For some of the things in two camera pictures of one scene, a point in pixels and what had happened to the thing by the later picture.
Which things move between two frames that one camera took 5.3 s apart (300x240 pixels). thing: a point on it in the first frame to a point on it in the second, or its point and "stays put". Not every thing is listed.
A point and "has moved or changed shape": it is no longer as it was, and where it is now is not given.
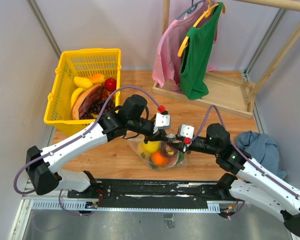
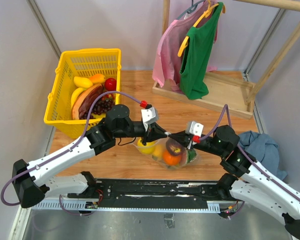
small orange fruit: [158, 159] to [171, 160]
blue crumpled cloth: [262, 149] stays put
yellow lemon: [152, 146] stays put
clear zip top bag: [159, 154] has moved or changed shape
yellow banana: [75, 94] stays put
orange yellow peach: [97, 78] stays put
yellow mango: [83, 82] stays put
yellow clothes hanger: [206, 14] stays put
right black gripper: [180, 146] to [182, 138]
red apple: [110, 84] stays put
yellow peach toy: [140, 148] to [158, 151]
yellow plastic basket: [78, 63] stays put
